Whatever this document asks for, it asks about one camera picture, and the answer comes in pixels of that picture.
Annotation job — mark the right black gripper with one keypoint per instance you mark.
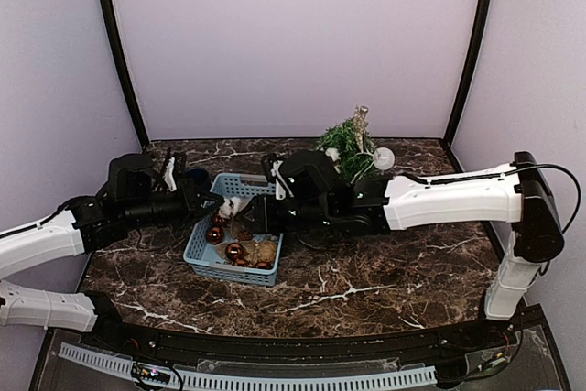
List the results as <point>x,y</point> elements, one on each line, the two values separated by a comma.
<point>265,220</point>

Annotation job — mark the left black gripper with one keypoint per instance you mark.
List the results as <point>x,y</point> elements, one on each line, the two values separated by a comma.
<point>190,204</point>

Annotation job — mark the white cotton boll sprig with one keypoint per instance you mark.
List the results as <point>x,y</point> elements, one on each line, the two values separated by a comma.
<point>232,206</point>
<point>333,153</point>

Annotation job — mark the small green christmas tree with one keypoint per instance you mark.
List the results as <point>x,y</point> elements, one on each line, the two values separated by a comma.
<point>353,165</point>

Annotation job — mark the white woven ball light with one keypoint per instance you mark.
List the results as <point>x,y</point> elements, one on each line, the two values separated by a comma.
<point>383,158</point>

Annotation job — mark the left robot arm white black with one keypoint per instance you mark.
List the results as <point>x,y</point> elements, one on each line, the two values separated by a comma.
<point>135,195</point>

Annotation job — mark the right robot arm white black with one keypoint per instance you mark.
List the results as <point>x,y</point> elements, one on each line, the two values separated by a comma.
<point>311,194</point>

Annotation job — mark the copper shiny bauble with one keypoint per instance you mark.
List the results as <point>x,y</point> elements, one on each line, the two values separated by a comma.
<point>263,265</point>
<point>219,221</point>
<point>215,235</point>
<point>234,251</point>

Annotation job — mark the beige twine ball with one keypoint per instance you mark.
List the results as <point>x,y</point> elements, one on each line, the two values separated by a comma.
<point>266,251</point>

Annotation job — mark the light blue plastic basket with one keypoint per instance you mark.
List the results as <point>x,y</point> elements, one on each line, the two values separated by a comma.
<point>206,259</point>

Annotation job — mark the small circuit board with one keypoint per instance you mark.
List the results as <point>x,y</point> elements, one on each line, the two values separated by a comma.
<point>149,374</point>

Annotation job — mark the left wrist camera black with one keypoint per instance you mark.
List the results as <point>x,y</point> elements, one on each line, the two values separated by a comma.
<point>174,169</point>

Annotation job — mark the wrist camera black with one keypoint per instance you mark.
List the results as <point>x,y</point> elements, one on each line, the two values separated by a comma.
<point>268,163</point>
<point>174,169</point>

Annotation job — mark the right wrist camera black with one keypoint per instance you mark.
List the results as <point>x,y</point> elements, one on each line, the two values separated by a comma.
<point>268,163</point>

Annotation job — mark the black front rail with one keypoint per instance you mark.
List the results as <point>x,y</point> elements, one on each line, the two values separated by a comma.
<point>423,345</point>

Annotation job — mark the white slotted cable duct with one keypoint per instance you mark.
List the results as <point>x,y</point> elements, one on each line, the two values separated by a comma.
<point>224,375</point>

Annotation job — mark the left black frame post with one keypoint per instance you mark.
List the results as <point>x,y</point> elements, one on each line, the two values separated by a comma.
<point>123,72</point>

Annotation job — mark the black frame post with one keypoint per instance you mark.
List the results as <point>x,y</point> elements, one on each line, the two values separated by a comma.
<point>123,72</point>
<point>468,70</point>

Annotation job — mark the right black frame post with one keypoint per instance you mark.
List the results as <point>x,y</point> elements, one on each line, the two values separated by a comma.
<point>468,70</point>

